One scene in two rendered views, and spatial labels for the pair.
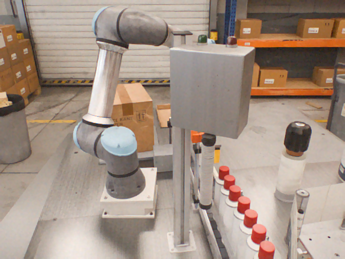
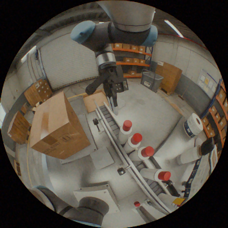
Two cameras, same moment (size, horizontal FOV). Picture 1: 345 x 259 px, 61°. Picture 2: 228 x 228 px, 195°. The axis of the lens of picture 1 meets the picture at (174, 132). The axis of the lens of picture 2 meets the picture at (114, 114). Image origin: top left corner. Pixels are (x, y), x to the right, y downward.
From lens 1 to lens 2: 1.19 m
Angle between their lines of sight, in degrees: 28
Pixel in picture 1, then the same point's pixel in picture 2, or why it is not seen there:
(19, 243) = not seen: hidden behind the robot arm
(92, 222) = not seen: hidden behind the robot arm
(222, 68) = not seen: outside the picture
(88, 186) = (66, 186)
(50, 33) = (52, 76)
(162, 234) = (129, 210)
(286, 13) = (118, 56)
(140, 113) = (63, 137)
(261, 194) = (173, 167)
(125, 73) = (74, 79)
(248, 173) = (163, 152)
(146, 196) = (114, 210)
